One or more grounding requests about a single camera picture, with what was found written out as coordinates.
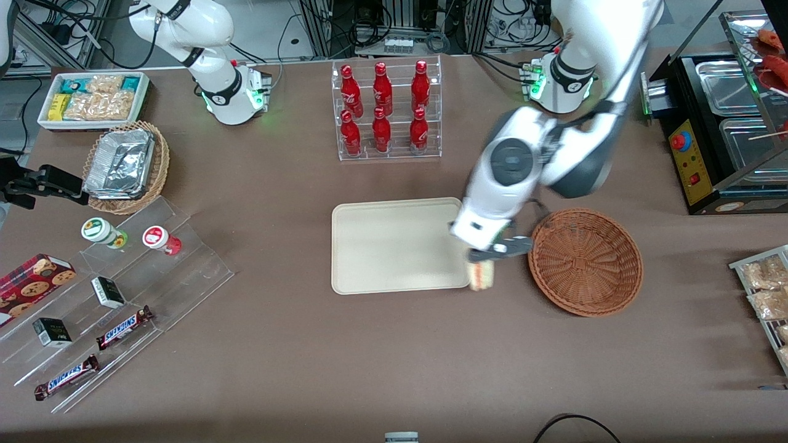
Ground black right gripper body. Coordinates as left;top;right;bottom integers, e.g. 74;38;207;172
0;158;39;210

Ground triangular sandwich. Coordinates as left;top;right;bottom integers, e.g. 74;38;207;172
467;259;497;292

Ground cream rectangular tray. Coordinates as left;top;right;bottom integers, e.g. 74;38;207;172
331;197;473;296

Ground light wicker basket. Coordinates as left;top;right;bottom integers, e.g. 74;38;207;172
82;121;171;215

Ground brown round wicker basket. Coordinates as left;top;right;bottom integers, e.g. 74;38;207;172
528;207;645;317

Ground green lid jar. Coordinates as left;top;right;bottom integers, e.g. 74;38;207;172
81;217;129;250

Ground stacked aluminium foil containers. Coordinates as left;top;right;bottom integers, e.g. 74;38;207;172
84;129;155;201

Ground white snack bin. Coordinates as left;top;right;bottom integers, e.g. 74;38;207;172
37;71;151;132

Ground clear large cracker bag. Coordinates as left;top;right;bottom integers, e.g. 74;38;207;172
63;91;135;122

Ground red tartan cookie box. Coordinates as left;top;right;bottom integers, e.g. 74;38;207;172
0;253;78;327

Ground clear small cracker bag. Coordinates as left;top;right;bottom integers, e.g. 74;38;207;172
86;74;125;95

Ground red lid jar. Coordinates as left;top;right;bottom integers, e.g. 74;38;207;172
142;225;182;257

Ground red cola bottle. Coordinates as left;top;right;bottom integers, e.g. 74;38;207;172
372;62;394;117
409;108;430;154
371;107;393;154
411;60;431;114
340;65;364;119
340;110;363;156

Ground small black box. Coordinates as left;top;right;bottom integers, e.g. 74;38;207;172
32;317;73;349
90;276;126;309

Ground clear acrylic bottle rack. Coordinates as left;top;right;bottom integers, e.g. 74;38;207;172
331;55;443;162

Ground clear acrylic stepped display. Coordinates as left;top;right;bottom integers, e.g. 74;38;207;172
0;196;235;414

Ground Snickers chocolate bar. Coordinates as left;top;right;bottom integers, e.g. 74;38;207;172
96;305;154;352
33;354;100;402

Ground black food warmer appliance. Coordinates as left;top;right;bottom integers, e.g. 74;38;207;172
638;0;788;216

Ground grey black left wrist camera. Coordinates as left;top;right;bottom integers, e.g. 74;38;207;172
467;236;534;264

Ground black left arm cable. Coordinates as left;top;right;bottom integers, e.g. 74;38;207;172
523;196;555;237

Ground black looped cable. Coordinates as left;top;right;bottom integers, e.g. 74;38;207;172
532;413;624;443

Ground metal wire rack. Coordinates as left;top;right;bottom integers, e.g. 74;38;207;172
729;244;788;377

